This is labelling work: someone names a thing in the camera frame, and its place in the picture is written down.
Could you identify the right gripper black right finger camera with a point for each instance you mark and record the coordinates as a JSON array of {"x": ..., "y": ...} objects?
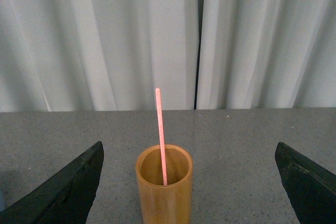
[{"x": 309, "y": 186}]

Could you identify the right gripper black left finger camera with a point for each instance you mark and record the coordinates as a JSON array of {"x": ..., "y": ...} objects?
[{"x": 66, "y": 197}]

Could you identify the pink chopstick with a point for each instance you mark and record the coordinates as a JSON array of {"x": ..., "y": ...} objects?
[{"x": 161, "y": 133}]

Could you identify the bamboo chopstick holder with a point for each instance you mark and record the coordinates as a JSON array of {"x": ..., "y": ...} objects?
[{"x": 171, "y": 203}]

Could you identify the white curtain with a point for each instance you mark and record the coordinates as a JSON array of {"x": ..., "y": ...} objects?
[{"x": 67, "y": 55}]

